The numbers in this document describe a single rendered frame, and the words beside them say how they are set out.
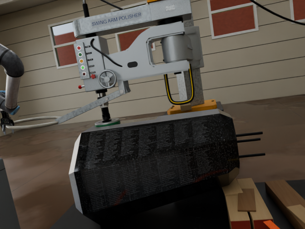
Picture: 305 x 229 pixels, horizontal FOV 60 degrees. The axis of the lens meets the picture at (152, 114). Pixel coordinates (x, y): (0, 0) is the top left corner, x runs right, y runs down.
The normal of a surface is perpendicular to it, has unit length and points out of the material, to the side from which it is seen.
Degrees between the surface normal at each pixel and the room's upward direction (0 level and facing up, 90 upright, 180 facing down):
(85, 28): 90
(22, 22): 90
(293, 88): 90
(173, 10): 90
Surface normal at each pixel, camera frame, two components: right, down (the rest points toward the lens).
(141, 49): -0.13, 0.17
